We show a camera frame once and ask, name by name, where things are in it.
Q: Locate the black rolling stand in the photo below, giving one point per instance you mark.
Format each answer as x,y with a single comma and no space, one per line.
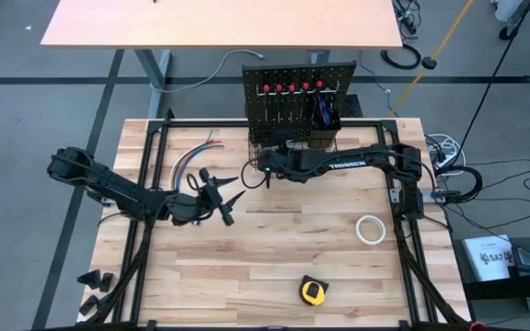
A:
506,33

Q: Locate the black round puck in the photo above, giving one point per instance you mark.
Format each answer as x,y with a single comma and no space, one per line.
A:
429,63

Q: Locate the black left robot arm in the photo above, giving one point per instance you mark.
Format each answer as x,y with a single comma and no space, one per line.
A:
108,186

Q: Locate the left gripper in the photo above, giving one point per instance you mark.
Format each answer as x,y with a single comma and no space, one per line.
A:
196,204

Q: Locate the thin black pole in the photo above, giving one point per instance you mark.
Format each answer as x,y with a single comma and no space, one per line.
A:
499,69

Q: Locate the light wooden desk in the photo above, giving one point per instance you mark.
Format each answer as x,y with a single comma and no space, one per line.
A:
223,23

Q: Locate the black side cart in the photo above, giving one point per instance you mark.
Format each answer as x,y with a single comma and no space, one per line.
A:
499,289

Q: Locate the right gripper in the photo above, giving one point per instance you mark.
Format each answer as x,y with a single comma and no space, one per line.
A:
279,163

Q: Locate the black plastic bin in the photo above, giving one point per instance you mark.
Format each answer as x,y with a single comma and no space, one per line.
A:
325,138

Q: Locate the black rounded object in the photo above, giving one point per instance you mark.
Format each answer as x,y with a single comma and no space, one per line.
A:
313,292

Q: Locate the black mesh panel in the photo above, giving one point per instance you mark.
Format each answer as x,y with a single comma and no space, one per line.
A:
352,106

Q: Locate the red-capped black screwdriver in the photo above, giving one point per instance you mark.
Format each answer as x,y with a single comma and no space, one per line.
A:
279,87
266,87
291,87
319,84
305,85

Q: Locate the white printed box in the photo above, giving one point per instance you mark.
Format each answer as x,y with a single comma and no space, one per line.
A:
486,257

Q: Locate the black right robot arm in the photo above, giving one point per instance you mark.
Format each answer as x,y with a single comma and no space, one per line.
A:
361,161

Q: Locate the black metal pegboard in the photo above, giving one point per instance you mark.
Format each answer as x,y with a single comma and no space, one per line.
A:
269,76

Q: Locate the black plastic wedge part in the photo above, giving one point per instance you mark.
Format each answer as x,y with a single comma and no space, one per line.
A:
89,305
107,282
89,279

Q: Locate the white tape roll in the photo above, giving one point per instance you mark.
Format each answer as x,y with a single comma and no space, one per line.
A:
384,231

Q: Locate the black aluminium table frame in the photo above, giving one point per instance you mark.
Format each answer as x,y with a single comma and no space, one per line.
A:
200,123

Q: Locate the red round button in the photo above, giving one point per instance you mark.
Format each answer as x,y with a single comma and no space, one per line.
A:
478,327

